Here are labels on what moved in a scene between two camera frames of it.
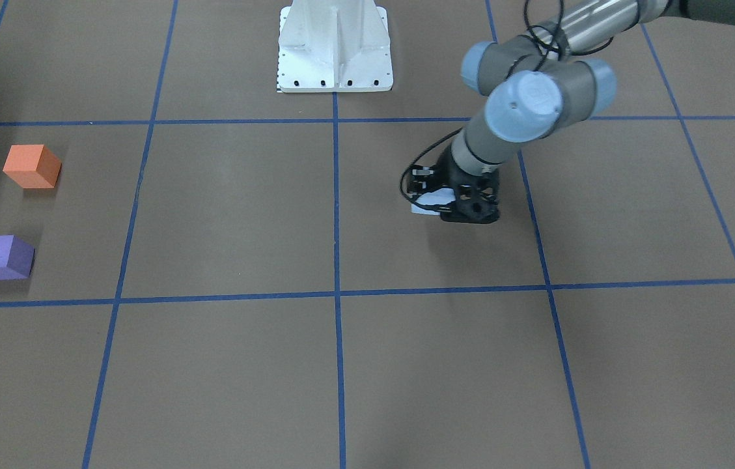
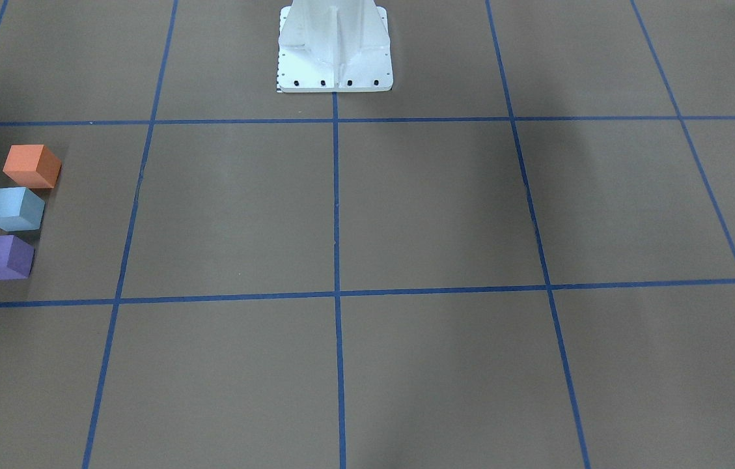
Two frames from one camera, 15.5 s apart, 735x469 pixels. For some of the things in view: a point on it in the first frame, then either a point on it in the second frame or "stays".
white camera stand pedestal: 334,46 stays
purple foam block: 2,257 stays
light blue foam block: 440,197 to 14,209
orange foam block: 32,166 stays
